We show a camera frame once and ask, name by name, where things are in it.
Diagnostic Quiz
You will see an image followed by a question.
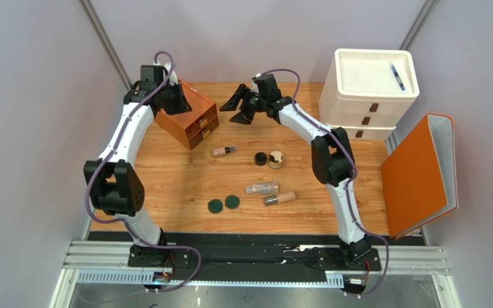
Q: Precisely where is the orange drawer box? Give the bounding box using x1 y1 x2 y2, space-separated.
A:
155 80 220 150

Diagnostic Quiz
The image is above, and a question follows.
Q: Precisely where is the clear glitter bottle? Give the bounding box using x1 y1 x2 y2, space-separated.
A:
245 181 280 195

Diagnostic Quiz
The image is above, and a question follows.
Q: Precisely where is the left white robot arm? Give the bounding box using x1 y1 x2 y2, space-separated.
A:
83 61 191 262

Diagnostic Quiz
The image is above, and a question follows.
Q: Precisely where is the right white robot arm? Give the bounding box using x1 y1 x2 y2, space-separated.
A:
220 71 371 262

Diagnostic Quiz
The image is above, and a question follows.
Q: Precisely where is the black round jar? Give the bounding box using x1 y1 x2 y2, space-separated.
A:
254 152 268 166

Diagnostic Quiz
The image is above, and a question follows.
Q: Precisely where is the gold lid cream jar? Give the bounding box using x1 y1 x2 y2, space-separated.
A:
268 151 285 169

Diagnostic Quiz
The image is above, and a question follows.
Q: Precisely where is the green round compact right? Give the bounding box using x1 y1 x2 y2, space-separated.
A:
225 195 241 209

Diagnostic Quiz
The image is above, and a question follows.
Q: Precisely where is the green round compact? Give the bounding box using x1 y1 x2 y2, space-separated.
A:
225 195 241 209
207 199 223 214

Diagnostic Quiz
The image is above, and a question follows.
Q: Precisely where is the beige bottle grey cap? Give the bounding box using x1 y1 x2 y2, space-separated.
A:
263 191 298 206

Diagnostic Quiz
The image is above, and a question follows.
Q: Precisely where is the green round compact left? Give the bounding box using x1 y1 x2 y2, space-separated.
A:
207 199 223 214

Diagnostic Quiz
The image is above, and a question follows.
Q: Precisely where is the white three-drawer cabinet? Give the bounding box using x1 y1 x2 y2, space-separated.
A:
318 48 419 141

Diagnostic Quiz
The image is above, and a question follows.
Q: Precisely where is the blue pen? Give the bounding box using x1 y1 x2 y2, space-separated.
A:
390 64 406 91

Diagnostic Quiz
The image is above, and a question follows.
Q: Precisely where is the orange ring binder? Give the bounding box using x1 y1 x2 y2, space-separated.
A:
381 113 459 239

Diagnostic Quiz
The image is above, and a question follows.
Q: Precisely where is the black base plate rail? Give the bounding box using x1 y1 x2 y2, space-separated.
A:
127 244 384 273

